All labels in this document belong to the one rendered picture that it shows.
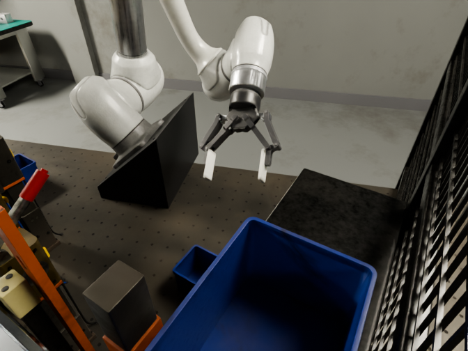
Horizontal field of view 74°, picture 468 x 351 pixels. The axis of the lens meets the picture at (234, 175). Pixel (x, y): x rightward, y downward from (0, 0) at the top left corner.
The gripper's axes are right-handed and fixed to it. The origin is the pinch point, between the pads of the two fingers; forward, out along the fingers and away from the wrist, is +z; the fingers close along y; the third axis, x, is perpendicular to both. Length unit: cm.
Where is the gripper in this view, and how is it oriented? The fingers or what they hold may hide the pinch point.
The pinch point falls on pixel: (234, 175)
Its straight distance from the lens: 70.5
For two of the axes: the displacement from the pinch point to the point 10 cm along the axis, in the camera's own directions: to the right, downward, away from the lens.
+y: -9.0, -0.2, 4.3
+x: -4.1, -2.9, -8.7
